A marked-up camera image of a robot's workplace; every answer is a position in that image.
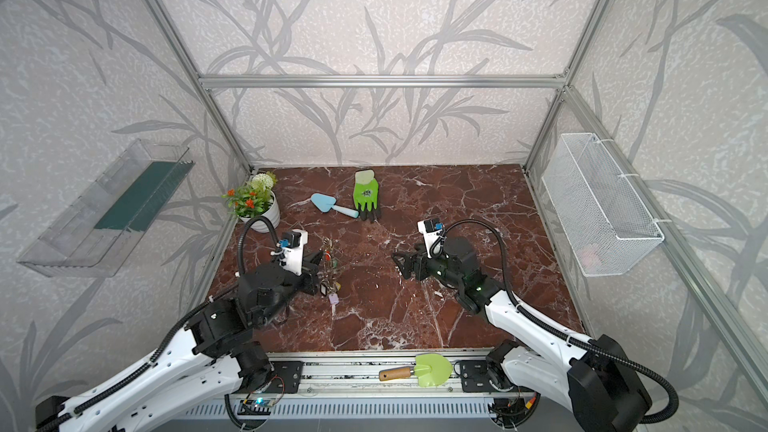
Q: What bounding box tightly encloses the large metal key ring plate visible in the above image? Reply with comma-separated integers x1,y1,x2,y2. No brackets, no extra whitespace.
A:
318,237,341,296

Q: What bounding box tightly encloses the key with purple tag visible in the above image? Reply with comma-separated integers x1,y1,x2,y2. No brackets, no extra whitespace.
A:
328,292,339,315

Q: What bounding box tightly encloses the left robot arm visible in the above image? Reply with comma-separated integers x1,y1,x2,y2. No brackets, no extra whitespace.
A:
35,250,323,431

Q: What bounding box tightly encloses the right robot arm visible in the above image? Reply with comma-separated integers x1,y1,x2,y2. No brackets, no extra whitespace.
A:
391,237,652,431

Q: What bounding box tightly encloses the light blue toy trowel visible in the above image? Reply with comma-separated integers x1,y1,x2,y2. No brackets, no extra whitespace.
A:
310,193,359,219

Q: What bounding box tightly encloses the potted plant white pot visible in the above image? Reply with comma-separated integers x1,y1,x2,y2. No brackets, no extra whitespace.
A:
222,171,281,228

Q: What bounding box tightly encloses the green black garden glove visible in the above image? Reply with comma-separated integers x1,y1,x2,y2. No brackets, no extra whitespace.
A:
353,169,381,222

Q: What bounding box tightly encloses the green lit circuit board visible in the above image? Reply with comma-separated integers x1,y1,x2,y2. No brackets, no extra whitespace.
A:
236,396,282,417

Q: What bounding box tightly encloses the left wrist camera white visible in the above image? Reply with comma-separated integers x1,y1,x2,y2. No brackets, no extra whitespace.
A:
278,229,308,276

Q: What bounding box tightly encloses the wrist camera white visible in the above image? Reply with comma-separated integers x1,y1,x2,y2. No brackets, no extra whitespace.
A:
278,229,308,276
417,218,445,258

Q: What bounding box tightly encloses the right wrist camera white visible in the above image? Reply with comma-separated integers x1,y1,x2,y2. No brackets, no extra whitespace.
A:
417,218,445,258

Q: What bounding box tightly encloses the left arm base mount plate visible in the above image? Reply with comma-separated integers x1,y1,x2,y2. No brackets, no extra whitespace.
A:
257,361,304,395

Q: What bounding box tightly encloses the green toy shovel wooden handle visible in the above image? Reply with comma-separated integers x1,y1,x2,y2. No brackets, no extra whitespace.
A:
379,353,454,388

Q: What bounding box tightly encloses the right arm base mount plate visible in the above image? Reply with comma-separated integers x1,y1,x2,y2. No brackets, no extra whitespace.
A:
454,359,497,393

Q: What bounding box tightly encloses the white wire mesh basket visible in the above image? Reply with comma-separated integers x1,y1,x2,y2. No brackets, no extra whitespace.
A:
542,132,665,277

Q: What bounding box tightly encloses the clear acrylic wall shelf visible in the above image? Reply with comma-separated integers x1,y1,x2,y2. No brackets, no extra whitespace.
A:
17,139,194,278

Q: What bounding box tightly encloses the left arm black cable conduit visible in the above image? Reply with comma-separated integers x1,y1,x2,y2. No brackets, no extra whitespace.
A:
35,215,282,432

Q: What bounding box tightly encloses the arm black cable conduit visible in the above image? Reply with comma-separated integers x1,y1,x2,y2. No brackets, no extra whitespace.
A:
428,218,680,425
35,215,282,432

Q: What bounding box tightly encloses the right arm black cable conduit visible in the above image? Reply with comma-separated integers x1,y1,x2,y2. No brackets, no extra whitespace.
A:
428,218,680,425

